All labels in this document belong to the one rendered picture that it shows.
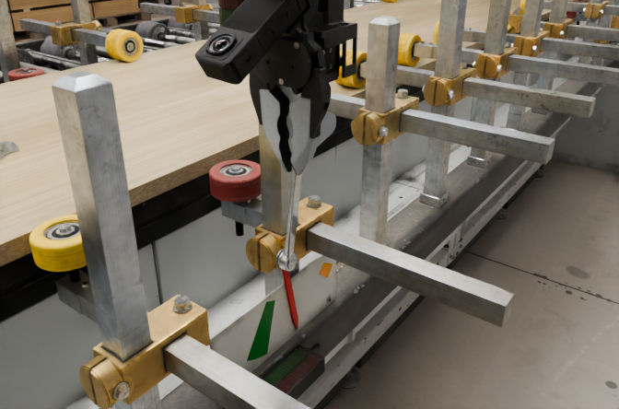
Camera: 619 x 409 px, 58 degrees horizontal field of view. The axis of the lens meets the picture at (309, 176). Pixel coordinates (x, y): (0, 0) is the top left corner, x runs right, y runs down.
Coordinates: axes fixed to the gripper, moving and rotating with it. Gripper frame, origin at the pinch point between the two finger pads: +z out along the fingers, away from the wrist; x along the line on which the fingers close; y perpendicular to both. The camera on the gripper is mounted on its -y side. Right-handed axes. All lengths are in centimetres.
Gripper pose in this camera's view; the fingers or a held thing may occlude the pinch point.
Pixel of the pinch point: (288, 163)
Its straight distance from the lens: 59.0
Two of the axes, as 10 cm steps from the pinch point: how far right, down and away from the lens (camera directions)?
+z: 0.1, 9.1, 4.2
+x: -8.0, -2.5, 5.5
